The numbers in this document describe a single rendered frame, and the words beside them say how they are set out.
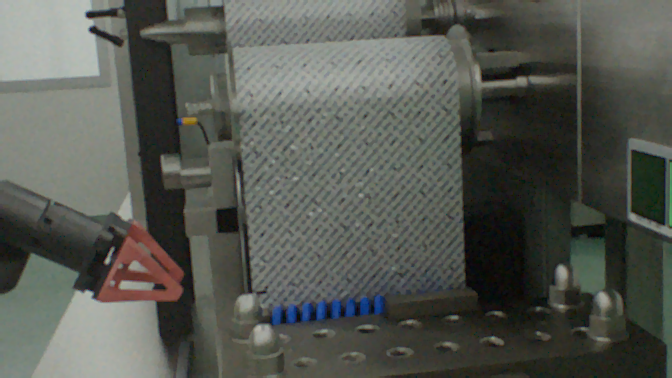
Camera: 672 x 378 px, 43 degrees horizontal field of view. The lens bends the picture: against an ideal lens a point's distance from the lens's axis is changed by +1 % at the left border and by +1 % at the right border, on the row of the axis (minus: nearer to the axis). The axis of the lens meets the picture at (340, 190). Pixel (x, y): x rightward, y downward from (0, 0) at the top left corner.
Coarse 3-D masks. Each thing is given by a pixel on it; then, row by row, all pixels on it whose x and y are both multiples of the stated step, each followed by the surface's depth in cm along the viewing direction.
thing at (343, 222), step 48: (384, 144) 90; (432, 144) 91; (288, 192) 89; (336, 192) 90; (384, 192) 91; (432, 192) 92; (288, 240) 90; (336, 240) 91; (384, 240) 92; (432, 240) 93; (288, 288) 91; (336, 288) 92; (384, 288) 93; (432, 288) 94
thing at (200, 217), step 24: (216, 144) 97; (192, 168) 96; (216, 168) 95; (216, 192) 95; (192, 216) 96; (216, 216) 96; (216, 240) 97; (240, 240) 98; (216, 264) 98; (240, 264) 98; (216, 288) 98; (240, 288) 99; (216, 312) 99; (216, 336) 99
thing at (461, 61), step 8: (448, 40) 95; (456, 40) 95; (456, 48) 93; (456, 56) 92; (464, 56) 92; (456, 64) 91; (464, 64) 91; (464, 72) 91; (464, 80) 91; (464, 88) 91; (464, 96) 91; (472, 96) 91; (232, 104) 87; (464, 104) 91; (472, 104) 91; (232, 112) 88; (464, 112) 92; (232, 120) 88; (464, 120) 92; (232, 128) 88; (464, 128) 93; (464, 136) 95
